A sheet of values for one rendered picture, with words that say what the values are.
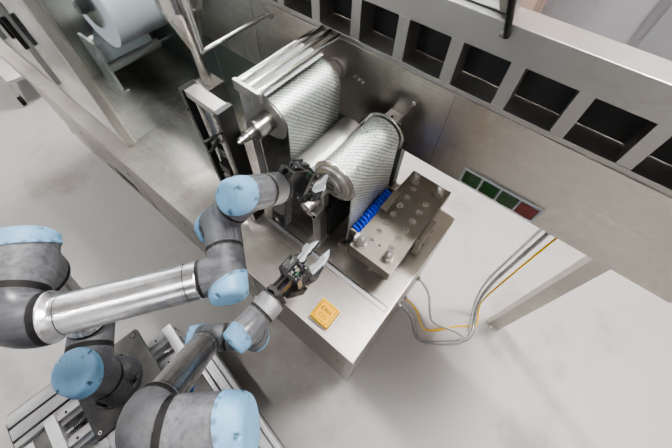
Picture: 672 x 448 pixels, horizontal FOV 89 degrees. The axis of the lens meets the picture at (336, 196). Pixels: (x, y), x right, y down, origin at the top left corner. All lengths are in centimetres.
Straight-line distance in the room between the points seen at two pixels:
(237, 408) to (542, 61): 89
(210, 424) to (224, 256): 27
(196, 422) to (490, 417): 173
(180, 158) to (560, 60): 137
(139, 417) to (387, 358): 155
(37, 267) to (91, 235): 191
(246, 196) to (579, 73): 72
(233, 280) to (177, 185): 91
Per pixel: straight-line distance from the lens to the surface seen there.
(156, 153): 168
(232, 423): 67
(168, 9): 128
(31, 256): 88
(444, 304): 224
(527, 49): 90
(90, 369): 119
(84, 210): 292
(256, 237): 131
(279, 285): 95
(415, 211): 123
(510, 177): 110
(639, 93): 90
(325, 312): 116
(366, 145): 100
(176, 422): 70
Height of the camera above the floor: 205
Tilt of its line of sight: 57 degrees down
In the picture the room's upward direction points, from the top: 2 degrees clockwise
